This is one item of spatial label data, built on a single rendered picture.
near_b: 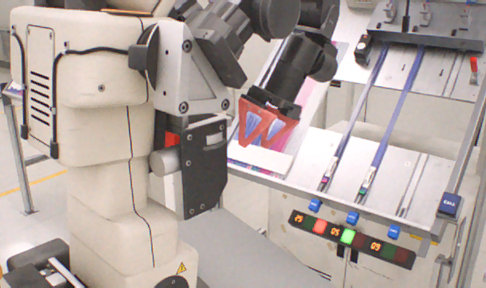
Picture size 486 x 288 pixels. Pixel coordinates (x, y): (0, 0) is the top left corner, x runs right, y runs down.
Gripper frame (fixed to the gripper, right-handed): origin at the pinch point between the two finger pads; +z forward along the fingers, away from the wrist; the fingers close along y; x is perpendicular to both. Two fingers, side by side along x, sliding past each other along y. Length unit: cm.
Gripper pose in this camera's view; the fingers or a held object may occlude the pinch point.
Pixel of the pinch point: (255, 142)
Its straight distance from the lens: 79.3
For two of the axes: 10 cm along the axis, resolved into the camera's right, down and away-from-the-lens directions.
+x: -7.9, -4.7, 3.8
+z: -4.4, 8.8, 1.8
